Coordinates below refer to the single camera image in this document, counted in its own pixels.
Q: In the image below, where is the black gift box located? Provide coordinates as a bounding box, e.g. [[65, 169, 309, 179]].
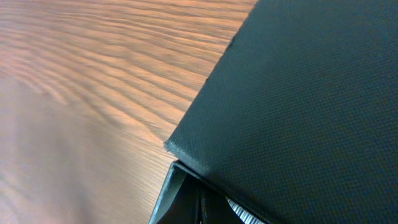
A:
[[165, 0, 397, 223]]

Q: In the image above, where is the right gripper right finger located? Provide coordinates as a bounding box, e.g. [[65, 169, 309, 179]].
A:
[[200, 186, 268, 224]]

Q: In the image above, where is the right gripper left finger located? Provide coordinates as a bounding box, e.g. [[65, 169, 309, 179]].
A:
[[149, 161, 199, 224]]

